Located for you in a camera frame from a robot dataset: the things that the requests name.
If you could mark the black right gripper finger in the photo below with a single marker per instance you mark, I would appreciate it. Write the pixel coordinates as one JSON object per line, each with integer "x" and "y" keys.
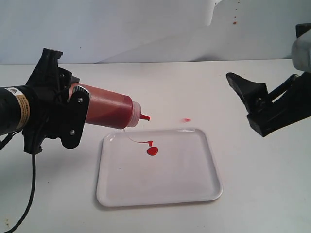
{"x": 253, "y": 95}

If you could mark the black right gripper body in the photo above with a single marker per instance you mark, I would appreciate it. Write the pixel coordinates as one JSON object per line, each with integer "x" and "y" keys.
{"x": 293, "y": 106}

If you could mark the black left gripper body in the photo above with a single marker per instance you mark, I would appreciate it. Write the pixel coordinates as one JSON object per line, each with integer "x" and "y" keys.
{"x": 46, "y": 89}

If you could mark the red sauce squeeze bottle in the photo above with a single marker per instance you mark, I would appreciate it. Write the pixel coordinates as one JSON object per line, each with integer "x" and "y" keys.
{"x": 110, "y": 109}

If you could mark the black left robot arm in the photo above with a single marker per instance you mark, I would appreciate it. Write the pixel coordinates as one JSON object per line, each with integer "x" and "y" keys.
{"x": 15, "y": 113}

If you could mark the small red table stain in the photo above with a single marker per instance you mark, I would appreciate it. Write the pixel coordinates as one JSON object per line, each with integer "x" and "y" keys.
{"x": 185, "y": 120}

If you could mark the red sauce blob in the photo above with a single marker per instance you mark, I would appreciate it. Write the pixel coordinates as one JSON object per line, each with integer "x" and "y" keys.
{"x": 152, "y": 151}

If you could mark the white rectangular plastic tray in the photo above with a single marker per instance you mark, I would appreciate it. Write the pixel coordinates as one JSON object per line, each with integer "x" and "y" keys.
{"x": 183, "y": 171}

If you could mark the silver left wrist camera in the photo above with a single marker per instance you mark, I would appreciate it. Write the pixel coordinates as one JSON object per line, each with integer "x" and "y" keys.
{"x": 73, "y": 117}

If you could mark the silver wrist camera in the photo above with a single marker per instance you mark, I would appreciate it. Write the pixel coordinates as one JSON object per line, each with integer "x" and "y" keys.
{"x": 301, "y": 48}
{"x": 73, "y": 117}

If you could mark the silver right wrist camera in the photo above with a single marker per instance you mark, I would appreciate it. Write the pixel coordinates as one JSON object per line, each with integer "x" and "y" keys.
{"x": 301, "y": 48}

